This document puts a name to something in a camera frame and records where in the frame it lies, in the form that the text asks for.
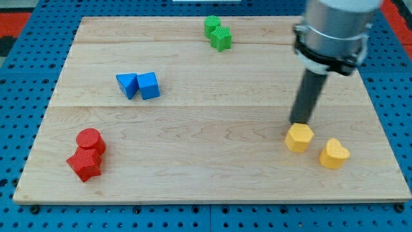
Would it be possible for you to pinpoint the blue triangle block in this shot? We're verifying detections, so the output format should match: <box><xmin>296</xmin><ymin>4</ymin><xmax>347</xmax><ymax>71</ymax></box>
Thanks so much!
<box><xmin>116</xmin><ymin>73</ymin><xmax>139</xmax><ymax>100</ymax></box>

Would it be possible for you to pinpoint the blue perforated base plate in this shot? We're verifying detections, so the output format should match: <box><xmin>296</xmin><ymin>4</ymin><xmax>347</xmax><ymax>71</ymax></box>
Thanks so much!
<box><xmin>1</xmin><ymin>0</ymin><xmax>411</xmax><ymax>231</ymax></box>

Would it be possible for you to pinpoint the green cylinder block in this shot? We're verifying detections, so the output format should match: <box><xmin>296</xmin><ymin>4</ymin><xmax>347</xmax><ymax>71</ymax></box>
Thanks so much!
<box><xmin>203</xmin><ymin>15</ymin><xmax>221</xmax><ymax>38</ymax></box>

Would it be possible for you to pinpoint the wooden board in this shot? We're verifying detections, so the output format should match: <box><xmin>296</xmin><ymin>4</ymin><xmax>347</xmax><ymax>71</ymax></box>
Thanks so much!
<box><xmin>14</xmin><ymin>16</ymin><xmax>411</xmax><ymax>205</ymax></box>

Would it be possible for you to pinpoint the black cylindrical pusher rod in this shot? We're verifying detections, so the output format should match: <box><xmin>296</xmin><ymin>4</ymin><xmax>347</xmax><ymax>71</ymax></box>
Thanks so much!
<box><xmin>289</xmin><ymin>69</ymin><xmax>328</xmax><ymax>124</ymax></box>

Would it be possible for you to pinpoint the yellow hexagon block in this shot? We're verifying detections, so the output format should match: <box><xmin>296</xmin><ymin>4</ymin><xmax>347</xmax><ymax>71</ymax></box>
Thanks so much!
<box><xmin>285</xmin><ymin>123</ymin><xmax>314</xmax><ymax>153</ymax></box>

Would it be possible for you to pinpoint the red cylinder block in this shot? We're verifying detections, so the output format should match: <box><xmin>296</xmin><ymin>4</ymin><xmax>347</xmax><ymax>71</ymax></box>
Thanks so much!
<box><xmin>75</xmin><ymin>128</ymin><xmax>106</xmax><ymax>155</ymax></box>

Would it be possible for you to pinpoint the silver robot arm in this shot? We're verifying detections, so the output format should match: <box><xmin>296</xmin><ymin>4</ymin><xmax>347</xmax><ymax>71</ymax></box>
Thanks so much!
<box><xmin>294</xmin><ymin>0</ymin><xmax>382</xmax><ymax>76</ymax></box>

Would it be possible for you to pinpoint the blue cube block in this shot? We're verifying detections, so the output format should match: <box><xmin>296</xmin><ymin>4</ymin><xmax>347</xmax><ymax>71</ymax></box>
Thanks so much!
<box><xmin>137</xmin><ymin>72</ymin><xmax>160</xmax><ymax>100</ymax></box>

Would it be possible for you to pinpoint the yellow heart block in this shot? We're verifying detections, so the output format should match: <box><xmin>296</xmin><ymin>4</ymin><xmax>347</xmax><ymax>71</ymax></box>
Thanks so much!
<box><xmin>319</xmin><ymin>138</ymin><xmax>350</xmax><ymax>169</ymax></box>

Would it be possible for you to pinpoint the red star block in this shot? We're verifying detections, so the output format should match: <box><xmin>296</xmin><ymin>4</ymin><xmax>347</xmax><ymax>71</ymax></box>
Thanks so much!
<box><xmin>66</xmin><ymin>147</ymin><xmax>102</xmax><ymax>182</ymax></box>

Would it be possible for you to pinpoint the green star block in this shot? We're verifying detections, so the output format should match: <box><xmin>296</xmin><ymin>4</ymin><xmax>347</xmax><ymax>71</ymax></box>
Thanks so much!
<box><xmin>211</xmin><ymin>26</ymin><xmax>232</xmax><ymax>52</ymax></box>

